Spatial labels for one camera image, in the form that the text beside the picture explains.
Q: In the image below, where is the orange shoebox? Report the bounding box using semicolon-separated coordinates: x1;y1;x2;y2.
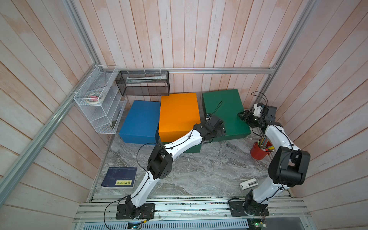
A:
159;93;201;143

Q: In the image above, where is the blue shoebox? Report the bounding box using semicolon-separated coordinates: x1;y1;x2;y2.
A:
119;101;161;145

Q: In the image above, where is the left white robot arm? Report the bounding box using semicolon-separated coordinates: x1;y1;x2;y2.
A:
116;115;226;219

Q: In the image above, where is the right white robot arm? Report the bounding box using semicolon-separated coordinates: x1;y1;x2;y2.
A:
238;103;311;216

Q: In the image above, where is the red pen cup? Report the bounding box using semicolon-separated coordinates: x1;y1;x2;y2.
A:
250;142;275;160

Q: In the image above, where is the white stapler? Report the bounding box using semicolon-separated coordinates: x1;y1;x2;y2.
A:
240;178;259;190

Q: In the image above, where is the paper in mesh basket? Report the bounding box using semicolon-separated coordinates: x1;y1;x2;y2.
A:
126;75;167;84

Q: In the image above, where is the dark blue notebook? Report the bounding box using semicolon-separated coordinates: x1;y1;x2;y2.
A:
101;167;138;189

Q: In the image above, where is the tape roll in shelf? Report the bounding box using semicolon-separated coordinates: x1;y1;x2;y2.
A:
86;92;104;105

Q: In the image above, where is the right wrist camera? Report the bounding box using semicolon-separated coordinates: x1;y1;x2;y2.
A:
253;103;264;117

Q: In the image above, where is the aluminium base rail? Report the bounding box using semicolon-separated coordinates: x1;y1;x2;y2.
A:
73;193;315;230

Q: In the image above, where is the black mesh wall basket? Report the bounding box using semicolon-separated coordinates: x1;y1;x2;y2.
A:
116;70;170;96

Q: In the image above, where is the white wire wall shelf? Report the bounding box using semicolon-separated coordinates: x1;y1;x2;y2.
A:
74;65;127;134

